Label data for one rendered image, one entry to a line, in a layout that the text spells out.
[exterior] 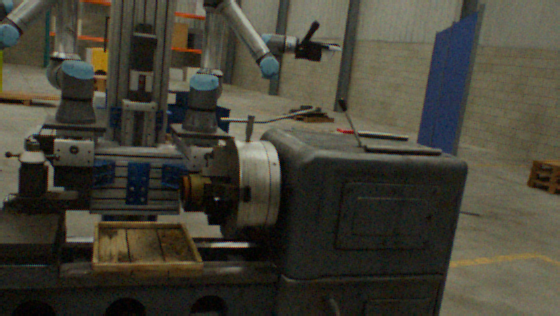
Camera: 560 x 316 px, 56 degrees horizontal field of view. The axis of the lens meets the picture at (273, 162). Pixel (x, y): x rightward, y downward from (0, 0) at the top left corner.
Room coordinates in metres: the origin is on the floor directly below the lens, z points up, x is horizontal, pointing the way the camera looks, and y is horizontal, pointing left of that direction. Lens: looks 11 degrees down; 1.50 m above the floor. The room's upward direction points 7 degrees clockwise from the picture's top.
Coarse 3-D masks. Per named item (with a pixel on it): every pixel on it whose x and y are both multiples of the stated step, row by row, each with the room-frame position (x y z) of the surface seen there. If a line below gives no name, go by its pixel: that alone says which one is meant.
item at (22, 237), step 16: (0, 224) 1.34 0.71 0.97; (16, 224) 1.36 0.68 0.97; (32, 224) 1.37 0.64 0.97; (48, 224) 1.39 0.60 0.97; (0, 240) 1.24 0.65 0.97; (16, 240) 1.25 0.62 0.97; (32, 240) 1.26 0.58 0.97; (48, 240) 1.27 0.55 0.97; (0, 256) 1.22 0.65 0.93; (16, 256) 1.23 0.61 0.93; (32, 256) 1.25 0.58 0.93; (48, 256) 1.26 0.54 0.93
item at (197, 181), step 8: (184, 176) 1.56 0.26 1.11; (192, 176) 1.55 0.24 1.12; (200, 176) 1.56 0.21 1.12; (184, 184) 1.53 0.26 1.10; (192, 184) 1.53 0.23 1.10; (200, 184) 1.54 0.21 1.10; (184, 192) 1.52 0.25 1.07; (192, 192) 1.52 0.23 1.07; (200, 192) 1.53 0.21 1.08; (184, 200) 1.54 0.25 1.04; (192, 200) 1.54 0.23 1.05; (200, 200) 1.55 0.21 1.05
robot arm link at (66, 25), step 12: (72, 0) 2.11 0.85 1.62; (60, 12) 2.10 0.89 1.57; (72, 12) 2.11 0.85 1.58; (60, 24) 2.10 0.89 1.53; (72, 24) 2.11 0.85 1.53; (60, 36) 2.10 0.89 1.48; (72, 36) 2.11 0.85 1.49; (60, 48) 2.10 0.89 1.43; (72, 48) 2.11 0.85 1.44; (60, 60) 2.08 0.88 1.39; (48, 72) 2.12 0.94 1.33
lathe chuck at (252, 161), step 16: (240, 144) 1.57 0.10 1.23; (256, 144) 1.59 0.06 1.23; (240, 160) 1.50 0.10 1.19; (256, 160) 1.52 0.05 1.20; (240, 176) 1.48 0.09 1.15; (256, 176) 1.49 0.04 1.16; (256, 192) 1.47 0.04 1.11; (240, 208) 1.46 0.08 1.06; (256, 208) 1.47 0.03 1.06; (224, 224) 1.59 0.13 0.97; (240, 224) 1.48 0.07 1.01; (256, 224) 1.49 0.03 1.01
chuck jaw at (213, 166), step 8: (216, 152) 1.65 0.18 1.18; (224, 152) 1.66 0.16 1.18; (208, 160) 1.62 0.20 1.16; (216, 160) 1.63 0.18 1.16; (224, 160) 1.64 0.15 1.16; (208, 168) 1.60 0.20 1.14; (216, 168) 1.61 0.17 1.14; (224, 168) 1.62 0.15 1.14; (208, 176) 1.59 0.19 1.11; (216, 176) 1.60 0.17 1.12; (224, 176) 1.61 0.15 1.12
